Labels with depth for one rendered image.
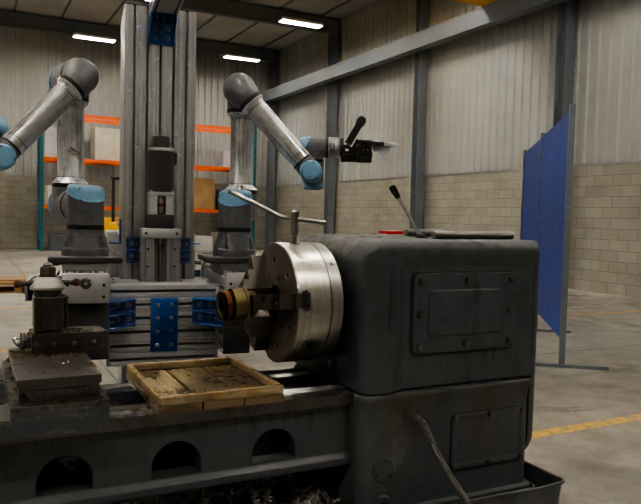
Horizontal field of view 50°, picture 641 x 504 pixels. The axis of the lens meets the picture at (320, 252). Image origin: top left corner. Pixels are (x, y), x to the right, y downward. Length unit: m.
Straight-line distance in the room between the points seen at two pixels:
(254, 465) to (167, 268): 0.96
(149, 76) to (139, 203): 0.45
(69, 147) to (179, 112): 0.40
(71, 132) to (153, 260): 0.51
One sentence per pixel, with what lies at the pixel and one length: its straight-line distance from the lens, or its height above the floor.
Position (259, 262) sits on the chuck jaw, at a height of 1.18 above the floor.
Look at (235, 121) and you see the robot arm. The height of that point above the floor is 1.64.
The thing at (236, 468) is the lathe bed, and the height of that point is 0.71.
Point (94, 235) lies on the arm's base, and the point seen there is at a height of 1.23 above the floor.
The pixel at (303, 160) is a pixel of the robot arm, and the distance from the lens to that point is 2.37.
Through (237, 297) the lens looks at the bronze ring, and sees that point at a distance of 1.73.
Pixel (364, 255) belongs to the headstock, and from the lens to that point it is 1.69.
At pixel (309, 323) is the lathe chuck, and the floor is 1.05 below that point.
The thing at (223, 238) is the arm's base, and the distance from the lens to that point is 2.38.
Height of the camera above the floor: 1.31
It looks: 3 degrees down
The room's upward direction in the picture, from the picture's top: 1 degrees clockwise
